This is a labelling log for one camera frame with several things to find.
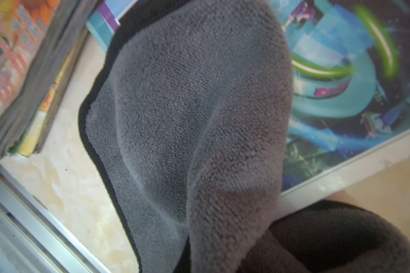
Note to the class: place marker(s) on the grey green microfibre cloth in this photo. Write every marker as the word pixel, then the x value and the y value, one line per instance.
pixel 224 218

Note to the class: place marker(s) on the white book with blue vortex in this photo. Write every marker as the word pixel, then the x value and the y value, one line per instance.
pixel 345 95

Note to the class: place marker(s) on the blue robot sunflower magazine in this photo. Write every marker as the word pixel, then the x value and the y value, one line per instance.
pixel 35 38

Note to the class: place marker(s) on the yellow Chinese history picture book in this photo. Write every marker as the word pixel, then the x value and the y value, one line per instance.
pixel 34 137

